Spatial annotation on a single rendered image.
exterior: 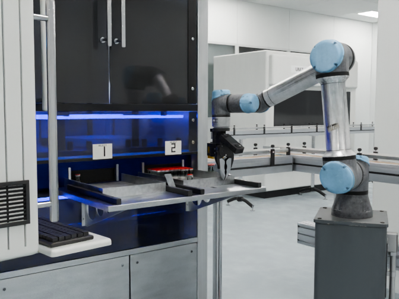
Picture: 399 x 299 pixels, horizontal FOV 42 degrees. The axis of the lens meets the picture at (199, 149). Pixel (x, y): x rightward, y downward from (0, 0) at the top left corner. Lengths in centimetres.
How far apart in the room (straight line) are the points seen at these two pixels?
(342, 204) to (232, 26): 682
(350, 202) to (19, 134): 119
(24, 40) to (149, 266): 123
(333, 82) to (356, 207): 47
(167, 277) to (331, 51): 120
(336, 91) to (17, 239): 113
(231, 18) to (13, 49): 736
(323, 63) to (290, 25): 772
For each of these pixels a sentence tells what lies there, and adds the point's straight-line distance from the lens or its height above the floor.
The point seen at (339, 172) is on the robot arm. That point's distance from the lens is 184.
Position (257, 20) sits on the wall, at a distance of 902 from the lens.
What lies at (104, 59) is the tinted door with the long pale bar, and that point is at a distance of 212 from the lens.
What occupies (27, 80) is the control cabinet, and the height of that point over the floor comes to 126.
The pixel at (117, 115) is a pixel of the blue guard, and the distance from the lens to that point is 213.
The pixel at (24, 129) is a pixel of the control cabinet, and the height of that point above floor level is 114.
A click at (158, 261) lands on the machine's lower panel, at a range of 233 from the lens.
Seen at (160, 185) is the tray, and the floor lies 91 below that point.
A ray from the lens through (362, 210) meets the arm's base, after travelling 202.
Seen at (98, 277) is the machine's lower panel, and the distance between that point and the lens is 220.
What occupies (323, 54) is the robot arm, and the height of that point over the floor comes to 138.
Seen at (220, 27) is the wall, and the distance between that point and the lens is 847.
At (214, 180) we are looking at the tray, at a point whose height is 90.
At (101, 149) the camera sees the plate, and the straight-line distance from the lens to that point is 210.
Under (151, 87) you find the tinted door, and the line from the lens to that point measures 222.
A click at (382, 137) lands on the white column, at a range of 334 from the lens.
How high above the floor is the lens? 119
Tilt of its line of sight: 4 degrees down
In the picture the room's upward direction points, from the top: straight up
